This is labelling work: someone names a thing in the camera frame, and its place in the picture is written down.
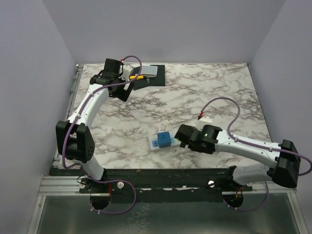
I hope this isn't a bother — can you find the dark blue cube socket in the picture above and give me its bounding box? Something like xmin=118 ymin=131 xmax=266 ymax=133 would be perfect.
xmin=157 ymin=132 xmax=172 ymax=148

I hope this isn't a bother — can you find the white multicolour power strip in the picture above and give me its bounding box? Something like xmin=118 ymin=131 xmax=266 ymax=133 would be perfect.
xmin=148 ymin=135 xmax=180 ymax=151

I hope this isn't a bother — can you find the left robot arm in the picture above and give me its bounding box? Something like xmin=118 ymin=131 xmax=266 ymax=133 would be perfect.
xmin=56 ymin=58 xmax=134 ymax=193

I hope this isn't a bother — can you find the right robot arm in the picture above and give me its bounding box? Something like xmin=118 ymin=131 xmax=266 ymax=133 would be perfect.
xmin=175 ymin=124 xmax=301 ymax=191

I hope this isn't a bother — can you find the yellow utility knife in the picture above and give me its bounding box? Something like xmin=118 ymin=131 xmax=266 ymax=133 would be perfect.
xmin=129 ymin=76 xmax=144 ymax=80

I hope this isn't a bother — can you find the grey white box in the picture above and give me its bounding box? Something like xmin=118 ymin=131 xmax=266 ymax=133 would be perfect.
xmin=140 ymin=65 xmax=158 ymax=78

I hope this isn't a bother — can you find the black foam mat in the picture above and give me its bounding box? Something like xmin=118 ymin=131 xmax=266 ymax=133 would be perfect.
xmin=133 ymin=64 xmax=166 ymax=90

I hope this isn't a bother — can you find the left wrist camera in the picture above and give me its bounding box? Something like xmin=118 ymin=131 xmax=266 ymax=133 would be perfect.
xmin=119 ymin=63 xmax=134 ymax=81

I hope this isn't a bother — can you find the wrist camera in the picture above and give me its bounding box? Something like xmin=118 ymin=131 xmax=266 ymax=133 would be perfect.
xmin=119 ymin=63 xmax=134 ymax=81
xmin=196 ymin=112 xmax=213 ymax=131

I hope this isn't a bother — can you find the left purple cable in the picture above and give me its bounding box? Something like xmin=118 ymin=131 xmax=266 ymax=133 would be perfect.
xmin=62 ymin=55 xmax=142 ymax=215

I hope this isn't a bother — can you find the purple cable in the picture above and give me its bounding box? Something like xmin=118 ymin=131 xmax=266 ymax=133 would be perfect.
xmin=62 ymin=55 xmax=142 ymax=215
xmin=199 ymin=97 xmax=312 ymax=213

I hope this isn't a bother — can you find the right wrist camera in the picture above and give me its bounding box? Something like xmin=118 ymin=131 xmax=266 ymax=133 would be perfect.
xmin=196 ymin=112 xmax=213 ymax=131

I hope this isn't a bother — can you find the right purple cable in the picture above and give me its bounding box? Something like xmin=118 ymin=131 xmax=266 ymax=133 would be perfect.
xmin=199 ymin=97 xmax=312 ymax=213

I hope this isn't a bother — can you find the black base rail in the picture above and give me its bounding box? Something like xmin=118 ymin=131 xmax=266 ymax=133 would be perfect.
xmin=49 ymin=167 xmax=252 ymax=209

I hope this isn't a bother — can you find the aluminium frame rail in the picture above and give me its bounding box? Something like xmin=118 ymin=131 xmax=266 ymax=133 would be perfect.
xmin=39 ymin=176 xmax=297 ymax=196

